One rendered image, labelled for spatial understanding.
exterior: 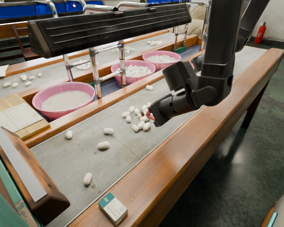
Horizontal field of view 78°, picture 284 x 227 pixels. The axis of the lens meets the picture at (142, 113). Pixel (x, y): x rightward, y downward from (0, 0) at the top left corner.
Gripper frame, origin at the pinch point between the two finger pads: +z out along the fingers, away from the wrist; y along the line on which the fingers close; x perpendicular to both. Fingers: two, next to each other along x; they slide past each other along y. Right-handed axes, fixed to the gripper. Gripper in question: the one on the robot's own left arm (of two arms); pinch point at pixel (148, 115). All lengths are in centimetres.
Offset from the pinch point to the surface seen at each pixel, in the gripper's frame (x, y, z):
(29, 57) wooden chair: -114, -27, 189
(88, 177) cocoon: 5.2, 25.6, 2.6
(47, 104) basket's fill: -24, 16, 42
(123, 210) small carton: 12.6, 25.7, -10.0
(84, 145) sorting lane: -1.6, 19.2, 13.5
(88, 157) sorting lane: 2.0, 21.2, 9.2
